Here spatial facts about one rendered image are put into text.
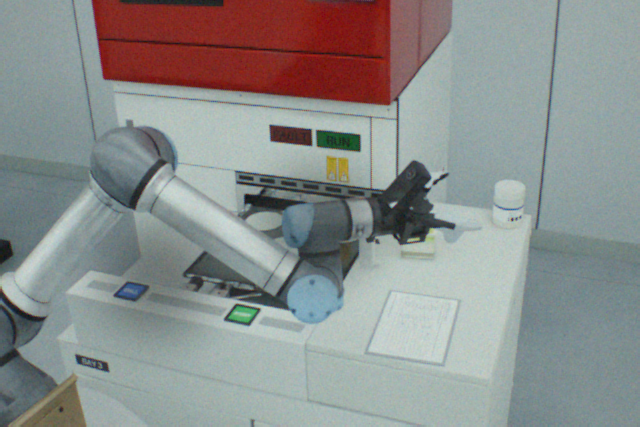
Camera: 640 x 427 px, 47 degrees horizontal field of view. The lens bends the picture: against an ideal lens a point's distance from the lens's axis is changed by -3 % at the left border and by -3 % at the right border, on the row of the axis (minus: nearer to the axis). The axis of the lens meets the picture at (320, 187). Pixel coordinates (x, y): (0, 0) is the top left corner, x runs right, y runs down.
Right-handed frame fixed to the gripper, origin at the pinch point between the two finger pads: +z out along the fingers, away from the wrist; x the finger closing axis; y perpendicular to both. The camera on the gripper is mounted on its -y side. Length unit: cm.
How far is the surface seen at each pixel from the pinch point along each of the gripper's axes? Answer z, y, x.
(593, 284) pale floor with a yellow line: 139, 135, -66
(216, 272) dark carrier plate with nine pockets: -40, 43, -26
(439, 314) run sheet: -5.3, 20.3, 11.3
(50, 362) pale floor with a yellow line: -86, 163, -93
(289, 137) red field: -15, 30, -57
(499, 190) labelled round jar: 22.7, 17.6, -17.2
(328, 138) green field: -7, 26, -51
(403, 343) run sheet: -15.5, 19.4, 16.7
